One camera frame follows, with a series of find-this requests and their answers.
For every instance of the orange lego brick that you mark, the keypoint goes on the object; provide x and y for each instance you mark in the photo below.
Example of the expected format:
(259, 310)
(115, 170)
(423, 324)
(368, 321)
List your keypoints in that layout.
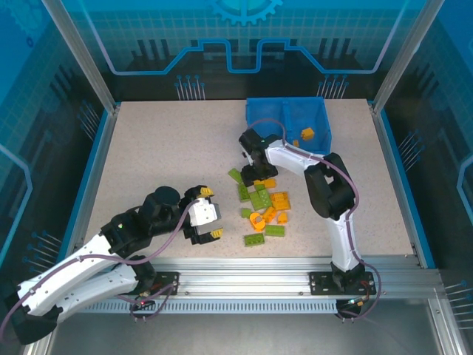
(278, 197)
(268, 213)
(307, 134)
(284, 205)
(271, 182)

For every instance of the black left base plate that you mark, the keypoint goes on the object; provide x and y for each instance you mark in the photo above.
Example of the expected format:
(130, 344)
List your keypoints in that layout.
(166, 283)

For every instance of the orange round lego piece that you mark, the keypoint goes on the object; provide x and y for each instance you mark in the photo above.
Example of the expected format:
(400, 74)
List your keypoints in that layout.
(255, 218)

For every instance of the small green lego brick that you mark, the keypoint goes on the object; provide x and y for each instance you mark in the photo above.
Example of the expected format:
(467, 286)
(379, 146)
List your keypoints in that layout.
(246, 212)

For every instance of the aluminium frame post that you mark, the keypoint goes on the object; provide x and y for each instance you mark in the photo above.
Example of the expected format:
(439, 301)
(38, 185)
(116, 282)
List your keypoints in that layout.
(403, 55)
(81, 59)

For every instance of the blue divided plastic bin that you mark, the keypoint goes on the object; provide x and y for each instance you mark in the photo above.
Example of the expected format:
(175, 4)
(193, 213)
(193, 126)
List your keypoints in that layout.
(266, 111)

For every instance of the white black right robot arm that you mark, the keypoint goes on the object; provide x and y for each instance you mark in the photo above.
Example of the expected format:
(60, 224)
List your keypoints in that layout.
(340, 240)

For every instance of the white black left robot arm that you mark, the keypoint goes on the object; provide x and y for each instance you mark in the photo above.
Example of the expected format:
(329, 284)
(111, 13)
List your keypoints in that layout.
(66, 281)

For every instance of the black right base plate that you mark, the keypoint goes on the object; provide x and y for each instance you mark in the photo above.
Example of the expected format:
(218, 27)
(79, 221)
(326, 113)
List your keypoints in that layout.
(319, 283)

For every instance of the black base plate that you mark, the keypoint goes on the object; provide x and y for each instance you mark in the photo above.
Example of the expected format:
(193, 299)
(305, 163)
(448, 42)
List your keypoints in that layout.
(319, 283)
(166, 283)

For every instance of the long green lego brick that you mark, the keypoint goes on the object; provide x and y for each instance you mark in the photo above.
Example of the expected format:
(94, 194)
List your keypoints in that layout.
(254, 239)

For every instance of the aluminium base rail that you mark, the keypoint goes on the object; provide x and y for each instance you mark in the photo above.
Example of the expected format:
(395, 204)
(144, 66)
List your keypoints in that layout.
(240, 277)

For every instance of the small orange lego slope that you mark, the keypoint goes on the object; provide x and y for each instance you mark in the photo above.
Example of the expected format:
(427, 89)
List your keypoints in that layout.
(282, 218)

